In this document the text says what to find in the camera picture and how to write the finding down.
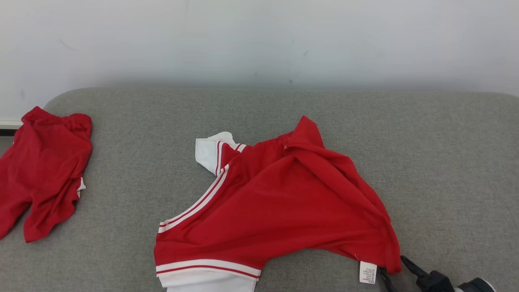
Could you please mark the white wall baseboard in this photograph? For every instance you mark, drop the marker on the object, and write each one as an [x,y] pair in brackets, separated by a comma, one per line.
[10,123]

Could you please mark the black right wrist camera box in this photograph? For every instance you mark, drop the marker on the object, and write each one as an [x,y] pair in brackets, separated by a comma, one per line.
[438,283]

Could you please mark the red shorts with white stripe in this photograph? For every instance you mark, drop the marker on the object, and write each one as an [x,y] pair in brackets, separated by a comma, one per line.
[44,162]

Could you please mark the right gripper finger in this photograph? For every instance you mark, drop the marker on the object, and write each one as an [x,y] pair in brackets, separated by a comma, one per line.
[413,269]
[388,282]

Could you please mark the red jersey with white trim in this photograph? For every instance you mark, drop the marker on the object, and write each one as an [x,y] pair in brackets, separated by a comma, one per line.
[284,194]

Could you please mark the grey fabric sofa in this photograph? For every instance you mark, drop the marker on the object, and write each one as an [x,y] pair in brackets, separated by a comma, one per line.
[121,129]

